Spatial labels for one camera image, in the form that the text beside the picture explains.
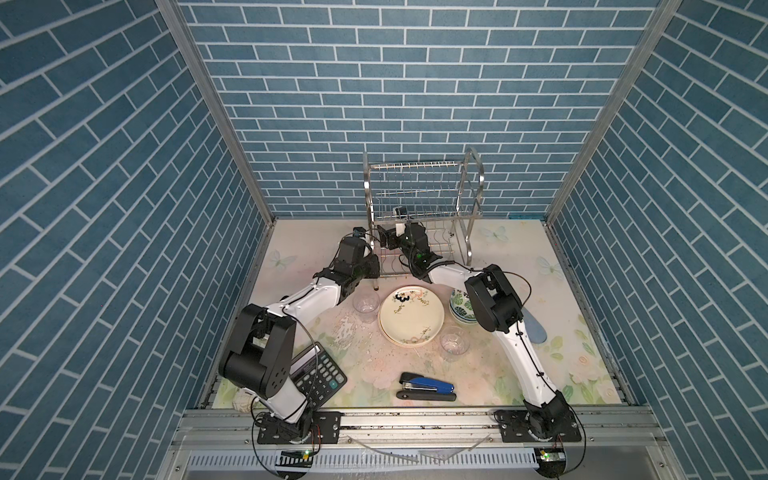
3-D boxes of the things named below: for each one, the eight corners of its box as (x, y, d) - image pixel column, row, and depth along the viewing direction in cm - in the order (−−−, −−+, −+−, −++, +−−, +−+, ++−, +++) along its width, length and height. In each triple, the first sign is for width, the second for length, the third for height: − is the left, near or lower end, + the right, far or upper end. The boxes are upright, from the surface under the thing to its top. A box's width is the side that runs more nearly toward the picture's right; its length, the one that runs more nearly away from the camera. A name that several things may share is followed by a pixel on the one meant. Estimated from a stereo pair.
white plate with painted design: (377, 348, 89) (377, 342, 85) (380, 292, 101) (380, 285, 98) (445, 348, 89) (447, 342, 85) (439, 292, 101) (441, 285, 98)
